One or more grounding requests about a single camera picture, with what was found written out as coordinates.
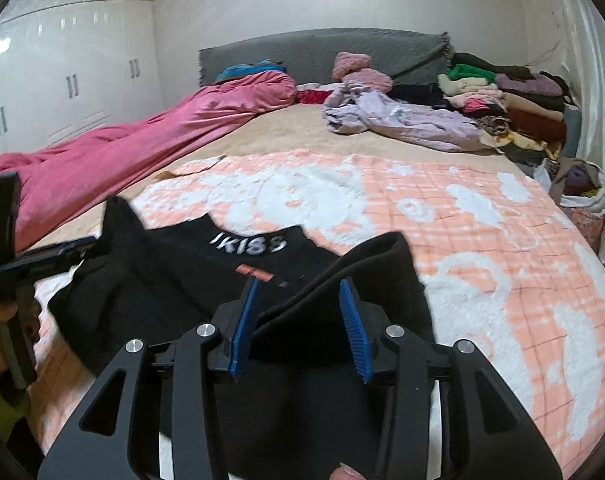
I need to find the white bag of clothes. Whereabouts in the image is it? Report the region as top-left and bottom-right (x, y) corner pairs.
(535, 157), (605, 222)

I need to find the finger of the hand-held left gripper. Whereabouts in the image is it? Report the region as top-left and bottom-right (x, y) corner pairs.
(30, 236), (102, 277)

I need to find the grey headboard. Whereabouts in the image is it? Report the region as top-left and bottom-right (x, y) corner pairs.
(198, 27), (454, 89)

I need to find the pink fluffy garment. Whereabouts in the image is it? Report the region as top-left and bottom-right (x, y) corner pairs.
(331, 51), (394, 92)

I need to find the grey box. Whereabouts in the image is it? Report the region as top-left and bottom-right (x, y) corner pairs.
(562, 105), (584, 161)

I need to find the lilac garment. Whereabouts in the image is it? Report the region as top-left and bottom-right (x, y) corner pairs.
(322, 82), (494, 154)

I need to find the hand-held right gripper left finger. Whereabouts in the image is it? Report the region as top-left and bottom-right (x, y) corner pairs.
(37, 277), (261, 480)

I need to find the black sweater with orange cuffs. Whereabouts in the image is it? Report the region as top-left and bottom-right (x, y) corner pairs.
(47, 195), (436, 480)

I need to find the white curtain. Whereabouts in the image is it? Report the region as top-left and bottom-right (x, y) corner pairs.
(552, 0), (605, 271)

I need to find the white wardrobe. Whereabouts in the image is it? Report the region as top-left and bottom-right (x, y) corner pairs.
(0, 0), (166, 172)

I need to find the blue cloth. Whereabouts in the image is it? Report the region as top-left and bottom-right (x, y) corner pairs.
(215, 58), (288, 84)

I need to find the person's right hand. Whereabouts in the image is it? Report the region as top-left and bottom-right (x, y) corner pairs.
(329, 463), (366, 480)

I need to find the pink quilt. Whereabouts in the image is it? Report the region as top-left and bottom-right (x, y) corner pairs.
(0, 70), (299, 261)

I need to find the pile of folded clothes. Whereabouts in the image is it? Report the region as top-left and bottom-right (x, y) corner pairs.
(436, 52), (581, 164)

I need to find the red garment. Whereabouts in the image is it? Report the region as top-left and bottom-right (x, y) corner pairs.
(297, 87), (336, 106)

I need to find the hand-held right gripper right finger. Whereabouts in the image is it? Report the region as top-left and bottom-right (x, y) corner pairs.
(337, 280), (569, 480)

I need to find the bed with beige sheet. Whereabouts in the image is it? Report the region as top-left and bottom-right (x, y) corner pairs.
(0, 102), (605, 478)

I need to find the black garment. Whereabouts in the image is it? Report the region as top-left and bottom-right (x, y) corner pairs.
(389, 82), (449, 109)

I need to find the peach and white checkered blanket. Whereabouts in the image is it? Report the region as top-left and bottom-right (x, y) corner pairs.
(30, 152), (605, 477)

